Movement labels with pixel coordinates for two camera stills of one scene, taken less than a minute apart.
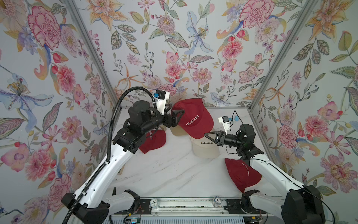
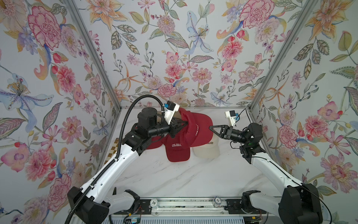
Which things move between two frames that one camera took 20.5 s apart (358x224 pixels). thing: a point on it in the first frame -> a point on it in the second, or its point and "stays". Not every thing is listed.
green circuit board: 134,220 stays
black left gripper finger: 176,116 -> 174,132
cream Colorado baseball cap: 204,148 stays
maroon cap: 243,176 -> 198,131
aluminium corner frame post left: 92,50 stays
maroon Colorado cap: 196,121 -> 177,149
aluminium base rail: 191,207 stays
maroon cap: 153,139 stays
